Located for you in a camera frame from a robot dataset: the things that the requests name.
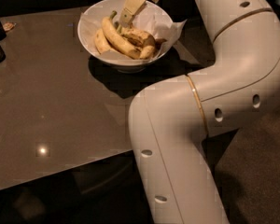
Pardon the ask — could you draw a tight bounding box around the curved spotted yellow banana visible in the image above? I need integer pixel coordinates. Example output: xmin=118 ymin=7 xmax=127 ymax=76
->
xmin=120 ymin=27 xmax=156 ymax=60

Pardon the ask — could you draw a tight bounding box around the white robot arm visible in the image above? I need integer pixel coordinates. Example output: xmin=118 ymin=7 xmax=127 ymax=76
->
xmin=129 ymin=0 xmax=280 ymax=224

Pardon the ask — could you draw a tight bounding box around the white paper bowl liner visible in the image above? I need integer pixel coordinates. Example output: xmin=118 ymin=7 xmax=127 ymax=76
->
xmin=79 ymin=0 xmax=188 ymax=63

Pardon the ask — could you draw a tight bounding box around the long yellow banana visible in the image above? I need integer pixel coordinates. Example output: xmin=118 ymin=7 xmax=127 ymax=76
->
xmin=101 ymin=10 xmax=140 ymax=59

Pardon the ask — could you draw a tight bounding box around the left yellow banana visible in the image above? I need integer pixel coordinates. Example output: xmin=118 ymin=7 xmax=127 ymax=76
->
xmin=94 ymin=29 xmax=114 ymax=54

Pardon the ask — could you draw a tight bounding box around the small crumpled wrapper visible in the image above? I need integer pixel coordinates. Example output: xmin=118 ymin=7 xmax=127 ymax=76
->
xmin=3 ymin=22 xmax=16 ymax=32

